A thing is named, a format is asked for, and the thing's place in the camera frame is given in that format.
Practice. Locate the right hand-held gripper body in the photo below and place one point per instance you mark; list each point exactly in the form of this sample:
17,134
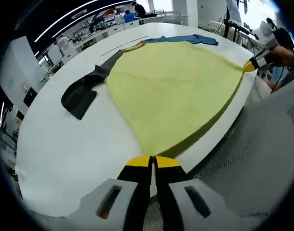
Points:
266,39

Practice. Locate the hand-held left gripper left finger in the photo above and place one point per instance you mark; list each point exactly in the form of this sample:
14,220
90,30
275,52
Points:
113,204

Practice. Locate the white counter with cabinets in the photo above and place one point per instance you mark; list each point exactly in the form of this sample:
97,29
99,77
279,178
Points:
106,29

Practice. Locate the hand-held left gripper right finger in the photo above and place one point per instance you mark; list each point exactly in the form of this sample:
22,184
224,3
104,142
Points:
192,207

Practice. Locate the yellow garment with dark sleeves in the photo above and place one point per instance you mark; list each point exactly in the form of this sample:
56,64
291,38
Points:
171,89

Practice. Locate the person's right hand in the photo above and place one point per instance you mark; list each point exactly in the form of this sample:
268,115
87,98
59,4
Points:
282,56

